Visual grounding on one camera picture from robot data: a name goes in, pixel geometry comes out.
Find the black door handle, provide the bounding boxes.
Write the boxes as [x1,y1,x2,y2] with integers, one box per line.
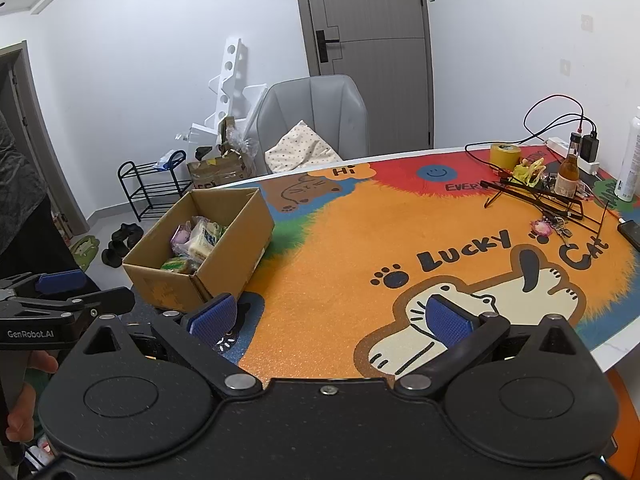
[315,29,341,64]

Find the cluttered brown cardboard box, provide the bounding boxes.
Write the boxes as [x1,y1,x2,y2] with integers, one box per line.
[187,117,259,192]

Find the green slipper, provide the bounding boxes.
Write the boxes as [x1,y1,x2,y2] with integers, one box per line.
[69,234,101,267]

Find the colourful cat printed mat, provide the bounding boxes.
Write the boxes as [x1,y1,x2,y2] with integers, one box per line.
[220,147,640,382]

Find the black shoe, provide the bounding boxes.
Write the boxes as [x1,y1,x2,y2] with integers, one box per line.
[112,222,145,249]
[101,239,131,269]

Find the black wire shoe rack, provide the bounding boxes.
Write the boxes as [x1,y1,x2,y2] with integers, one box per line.
[118,152,194,222]

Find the black cable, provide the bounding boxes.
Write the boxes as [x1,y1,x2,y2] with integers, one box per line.
[464,93,599,166]

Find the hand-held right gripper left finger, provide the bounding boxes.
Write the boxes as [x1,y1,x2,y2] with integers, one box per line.
[70,294,263,400]

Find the blue white cloth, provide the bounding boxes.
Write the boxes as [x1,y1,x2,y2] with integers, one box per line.
[154,149,187,171]

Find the green snack packet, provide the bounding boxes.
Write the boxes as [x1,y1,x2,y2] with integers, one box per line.
[160,256,194,275]

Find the long purple snack packet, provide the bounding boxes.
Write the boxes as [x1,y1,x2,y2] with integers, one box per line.
[172,222,194,251]

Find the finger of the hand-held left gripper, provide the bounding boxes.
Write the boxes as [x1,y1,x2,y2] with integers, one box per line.
[10,287,137,317]
[0,270,87,297]

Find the dotted cream cushion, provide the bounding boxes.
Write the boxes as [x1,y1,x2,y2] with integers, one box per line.
[263,120,339,174]

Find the black wire stand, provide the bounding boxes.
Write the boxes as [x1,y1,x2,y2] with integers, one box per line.
[482,177,619,236]

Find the tall white bottle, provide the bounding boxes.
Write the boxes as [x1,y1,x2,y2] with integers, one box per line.
[613,105,640,203]

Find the cream biscuit packet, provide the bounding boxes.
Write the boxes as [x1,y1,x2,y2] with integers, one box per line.
[187,216,229,264]

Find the black phone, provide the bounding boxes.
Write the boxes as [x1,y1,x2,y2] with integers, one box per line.
[616,219,640,251]

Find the yellow plastic clips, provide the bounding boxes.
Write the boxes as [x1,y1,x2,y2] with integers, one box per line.
[509,157,546,189]

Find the white holed rack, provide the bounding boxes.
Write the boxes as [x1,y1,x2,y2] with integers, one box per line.
[189,36,269,144]

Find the person's left hand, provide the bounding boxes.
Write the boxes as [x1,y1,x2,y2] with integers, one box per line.
[6,351,59,442]

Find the grey upholstered chair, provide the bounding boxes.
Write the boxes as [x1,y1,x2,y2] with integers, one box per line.
[254,74,371,176]

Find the white power strip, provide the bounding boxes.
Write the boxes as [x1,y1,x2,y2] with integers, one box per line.
[547,137,601,176]

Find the yellow tape roll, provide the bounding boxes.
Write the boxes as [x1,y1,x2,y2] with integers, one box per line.
[489,143,521,171]

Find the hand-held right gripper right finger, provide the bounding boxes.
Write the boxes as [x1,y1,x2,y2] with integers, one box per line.
[395,296,596,396]

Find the grey door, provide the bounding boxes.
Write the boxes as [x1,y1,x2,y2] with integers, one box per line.
[292,0,434,157]

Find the black charger plug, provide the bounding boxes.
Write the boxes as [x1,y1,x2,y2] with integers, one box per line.
[579,129,600,164]

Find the amber glass bottle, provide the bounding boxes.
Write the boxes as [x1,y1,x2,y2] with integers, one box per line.
[553,132,581,199]

